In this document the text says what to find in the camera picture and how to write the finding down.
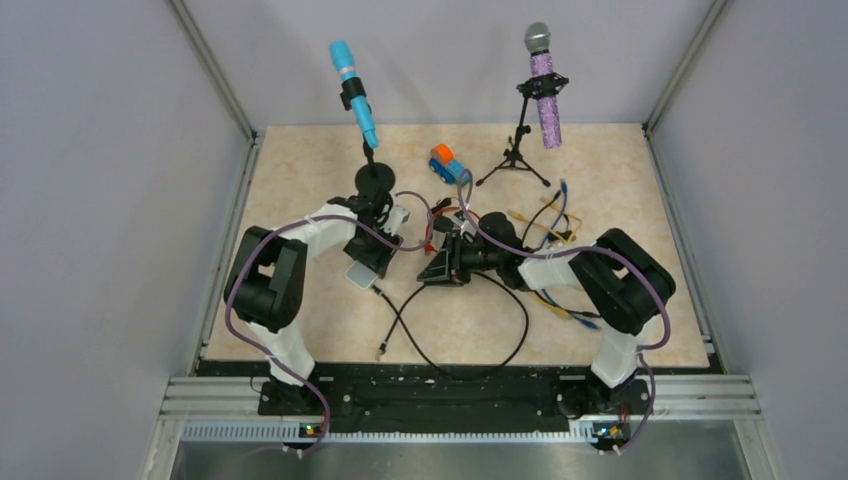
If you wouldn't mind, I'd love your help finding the small black wall charger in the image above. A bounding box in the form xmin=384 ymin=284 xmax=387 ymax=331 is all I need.
xmin=430 ymin=197 xmax=458 ymax=215

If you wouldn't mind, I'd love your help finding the white small hub box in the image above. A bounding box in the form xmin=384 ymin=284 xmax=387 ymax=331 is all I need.
xmin=344 ymin=262 xmax=379 ymax=290

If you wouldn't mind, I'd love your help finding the blue ethernet cable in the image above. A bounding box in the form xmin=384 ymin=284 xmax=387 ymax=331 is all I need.
xmin=535 ymin=180 xmax=603 ymax=331

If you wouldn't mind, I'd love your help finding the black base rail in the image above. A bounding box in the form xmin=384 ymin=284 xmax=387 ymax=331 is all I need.
xmin=258 ymin=363 xmax=650 ymax=434

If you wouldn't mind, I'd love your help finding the black ethernet cable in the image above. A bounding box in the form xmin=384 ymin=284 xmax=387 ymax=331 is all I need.
xmin=519 ymin=192 xmax=603 ymax=321

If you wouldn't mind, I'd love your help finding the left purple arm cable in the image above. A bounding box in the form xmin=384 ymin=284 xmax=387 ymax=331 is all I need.
xmin=225 ymin=190 xmax=435 ymax=457

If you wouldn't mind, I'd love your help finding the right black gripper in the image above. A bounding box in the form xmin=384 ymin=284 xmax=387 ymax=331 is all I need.
xmin=418 ymin=232 xmax=503 ymax=287

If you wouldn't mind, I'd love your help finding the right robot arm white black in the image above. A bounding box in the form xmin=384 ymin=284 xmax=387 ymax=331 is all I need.
xmin=417 ymin=212 xmax=677 ymax=418

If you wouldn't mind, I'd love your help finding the red cable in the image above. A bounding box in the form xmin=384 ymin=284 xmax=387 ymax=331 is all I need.
xmin=422 ymin=206 xmax=482 ymax=254

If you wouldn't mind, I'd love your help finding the purple glitter microphone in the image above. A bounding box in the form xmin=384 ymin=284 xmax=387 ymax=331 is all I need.
xmin=524 ymin=22 xmax=562 ymax=149

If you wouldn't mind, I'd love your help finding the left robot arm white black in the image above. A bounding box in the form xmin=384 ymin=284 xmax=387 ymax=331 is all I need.
xmin=223 ymin=189 xmax=409 ymax=414

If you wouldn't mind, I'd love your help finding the cyan microphone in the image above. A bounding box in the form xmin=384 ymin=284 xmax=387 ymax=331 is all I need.
xmin=329 ymin=40 xmax=379 ymax=149

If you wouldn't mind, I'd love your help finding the black tripod mic stand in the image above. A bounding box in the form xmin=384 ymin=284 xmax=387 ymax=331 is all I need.
xmin=475 ymin=73 xmax=570 ymax=187

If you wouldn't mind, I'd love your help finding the colourful toy block truck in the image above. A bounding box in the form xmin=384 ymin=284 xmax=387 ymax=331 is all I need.
xmin=428 ymin=144 xmax=472 ymax=185

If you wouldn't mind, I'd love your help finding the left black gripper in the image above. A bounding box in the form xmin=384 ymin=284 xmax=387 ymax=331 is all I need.
xmin=343 ymin=221 xmax=402 ymax=276

